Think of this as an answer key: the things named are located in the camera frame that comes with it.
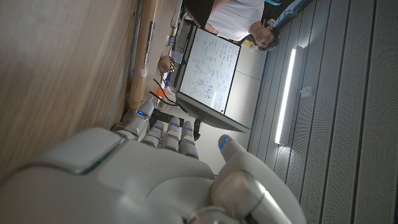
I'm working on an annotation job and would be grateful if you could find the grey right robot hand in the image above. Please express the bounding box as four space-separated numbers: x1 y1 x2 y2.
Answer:
0 99 307 224

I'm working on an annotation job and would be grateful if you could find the long ceiling light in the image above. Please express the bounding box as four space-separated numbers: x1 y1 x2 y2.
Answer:
274 47 298 146

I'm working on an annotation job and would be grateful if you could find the brown woven basket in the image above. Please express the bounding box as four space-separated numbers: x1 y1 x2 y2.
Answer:
157 55 176 75

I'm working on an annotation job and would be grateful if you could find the person in white t-shirt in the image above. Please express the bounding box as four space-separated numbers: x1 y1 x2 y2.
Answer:
183 0 281 52

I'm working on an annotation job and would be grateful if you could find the whiteboard with writing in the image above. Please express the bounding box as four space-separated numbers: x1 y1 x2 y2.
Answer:
178 27 242 114

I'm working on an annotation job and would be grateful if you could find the wooden handled hammer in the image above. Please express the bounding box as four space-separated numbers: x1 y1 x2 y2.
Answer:
111 0 160 131

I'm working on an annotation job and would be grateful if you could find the orange cube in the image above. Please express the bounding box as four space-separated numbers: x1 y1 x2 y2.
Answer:
154 86 169 99

